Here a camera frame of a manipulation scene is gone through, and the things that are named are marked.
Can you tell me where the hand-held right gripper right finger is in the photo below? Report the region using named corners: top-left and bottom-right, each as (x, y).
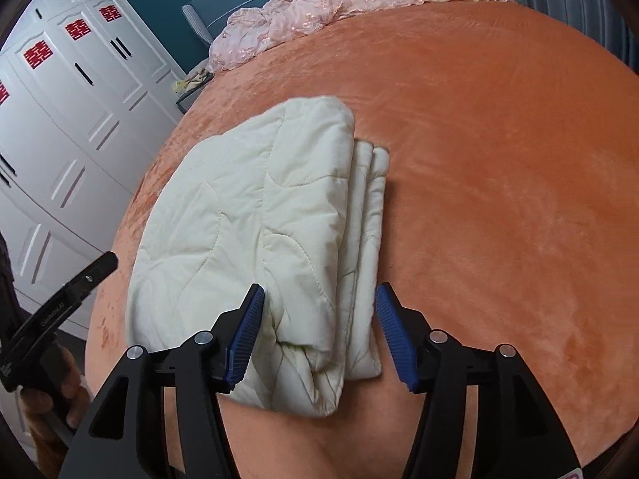
top-left (375, 282), bottom-right (585, 479)

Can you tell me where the pale yellow cloth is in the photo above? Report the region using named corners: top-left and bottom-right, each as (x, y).
top-left (175, 66), bottom-right (214, 93)

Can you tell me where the grey headboard side panel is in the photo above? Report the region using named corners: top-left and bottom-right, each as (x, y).
top-left (182, 4), bottom-right (211, 45)

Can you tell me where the dark nightstand with clothes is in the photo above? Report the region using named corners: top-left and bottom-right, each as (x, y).
top-left (176, 74), bottom-right (215, 113)

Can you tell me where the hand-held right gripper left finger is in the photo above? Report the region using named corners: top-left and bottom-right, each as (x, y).
top-left (60, 283), bottom-right (265, 479)

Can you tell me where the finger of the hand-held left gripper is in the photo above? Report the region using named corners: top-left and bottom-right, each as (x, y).
top-left (64, 252), bottom-right (119, 306)

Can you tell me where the orange plush blanket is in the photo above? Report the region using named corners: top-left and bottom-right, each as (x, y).
top-left (82, 0), bottom-right (637, 479)

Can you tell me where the white wardrobe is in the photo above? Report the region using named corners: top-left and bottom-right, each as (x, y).
top-left (0, 0), bottom-right (210, 341)

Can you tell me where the pink lace bedspread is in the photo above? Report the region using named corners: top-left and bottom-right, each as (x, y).
top-left (207, 0), bottom-right (515, 75)

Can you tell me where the cream quilted jacket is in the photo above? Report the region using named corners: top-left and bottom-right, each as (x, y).
top-left (126, 95), bottom-right (391, 419)

